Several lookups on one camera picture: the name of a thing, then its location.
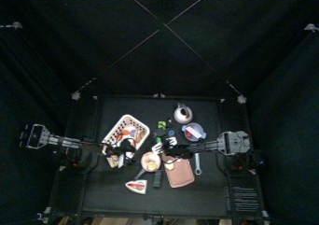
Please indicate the toy corn with husk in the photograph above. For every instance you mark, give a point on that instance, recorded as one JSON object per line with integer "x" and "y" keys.
{"x": 112, "y": 162}

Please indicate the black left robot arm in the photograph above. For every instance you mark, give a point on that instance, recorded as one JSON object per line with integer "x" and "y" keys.
{"x": 53, "y": 139}

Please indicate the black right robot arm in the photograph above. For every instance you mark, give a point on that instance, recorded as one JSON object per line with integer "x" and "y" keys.
{"x": 225, "y": 142}

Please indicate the white toy piece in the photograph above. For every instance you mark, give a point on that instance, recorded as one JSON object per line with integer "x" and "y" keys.
{"x": 172, "y": 139}

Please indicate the white slotted spatula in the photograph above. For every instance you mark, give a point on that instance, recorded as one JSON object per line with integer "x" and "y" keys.
{"x": 156, "y": 147}

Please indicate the brown toy food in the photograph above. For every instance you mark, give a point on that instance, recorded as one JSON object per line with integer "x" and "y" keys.
{"x": 140, "y": 136}

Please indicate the dark grey toy piece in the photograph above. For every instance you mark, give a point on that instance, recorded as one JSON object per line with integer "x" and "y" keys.
{"x": 158, "y": 132}

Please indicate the toy frying pan with egg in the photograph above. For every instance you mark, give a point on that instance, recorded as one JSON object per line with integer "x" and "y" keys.
{"x": 149, "y": 162}

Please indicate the white plastic basket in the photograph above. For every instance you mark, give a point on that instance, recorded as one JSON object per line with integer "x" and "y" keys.
{"x": 124, "y": 126}

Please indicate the red and white toy food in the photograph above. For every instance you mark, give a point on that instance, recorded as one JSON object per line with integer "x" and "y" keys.
{"x": 192, "y": 132}

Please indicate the silver toy utensil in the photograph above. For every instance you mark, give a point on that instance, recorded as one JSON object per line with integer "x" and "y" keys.
{"x": 197, "y": 165}

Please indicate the green toy vegetable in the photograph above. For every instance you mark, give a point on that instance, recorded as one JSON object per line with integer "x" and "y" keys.
{"x": 161, "y": 124}

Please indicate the small black toy piece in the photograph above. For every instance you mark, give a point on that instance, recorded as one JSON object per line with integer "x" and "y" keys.
{"x": 169, "y": 122}

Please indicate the pink cutting board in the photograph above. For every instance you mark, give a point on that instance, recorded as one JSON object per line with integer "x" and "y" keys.
{"x": 178, "y": 173}

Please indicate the silver toy kettle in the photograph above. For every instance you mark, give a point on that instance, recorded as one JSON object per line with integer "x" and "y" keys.
{"x": 182, "y": 114}

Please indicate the white warning label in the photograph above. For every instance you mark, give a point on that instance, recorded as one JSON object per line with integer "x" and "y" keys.
{"x": 244, "y": 198}

